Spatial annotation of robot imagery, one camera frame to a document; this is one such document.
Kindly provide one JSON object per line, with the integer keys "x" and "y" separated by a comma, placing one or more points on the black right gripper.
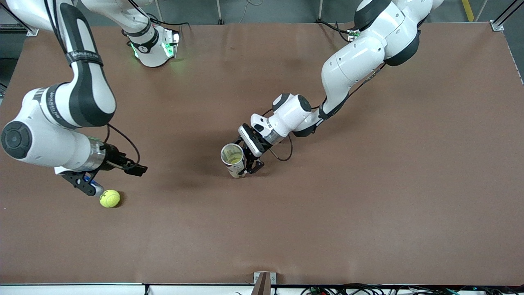
{"x": 114, "y": 157}

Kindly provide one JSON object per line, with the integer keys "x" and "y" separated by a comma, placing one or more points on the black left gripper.
{"x": 254, "y": 143}

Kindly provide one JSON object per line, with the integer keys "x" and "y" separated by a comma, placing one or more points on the white table edge rail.
{"x": 82, "y": 290}

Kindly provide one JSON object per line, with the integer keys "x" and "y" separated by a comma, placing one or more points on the clear tennis ball can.
{"x": 237, "y": 171}

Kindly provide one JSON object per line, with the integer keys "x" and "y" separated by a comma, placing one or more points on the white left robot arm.
{"x": 352, "y": 61}

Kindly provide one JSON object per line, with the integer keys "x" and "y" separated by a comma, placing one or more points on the brown post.
{"x": 262, "y": 287}

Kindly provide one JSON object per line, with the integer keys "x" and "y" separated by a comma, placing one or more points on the tennis ball Wilson 3 print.
{"x": 109, "y": 198}

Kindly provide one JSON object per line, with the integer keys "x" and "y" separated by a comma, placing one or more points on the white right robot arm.
{"x": 49, "y": 139}

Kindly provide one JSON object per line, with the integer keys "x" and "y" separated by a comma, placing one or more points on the metal stand leg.
{"x": 219, "y": 10}
{"x": 319, "y": 10}

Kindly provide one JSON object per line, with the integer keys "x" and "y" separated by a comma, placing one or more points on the tennis ball Roland Garros print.
{"x": 234, "y": 159}

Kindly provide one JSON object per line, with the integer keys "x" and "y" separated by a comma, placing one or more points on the aluminium frame profile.
{"x": 498, "y": 26}
{"x": 33, "y": 30}

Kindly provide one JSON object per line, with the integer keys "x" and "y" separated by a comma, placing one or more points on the grey metal mounting plate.
{"x": 273, "y": 278}

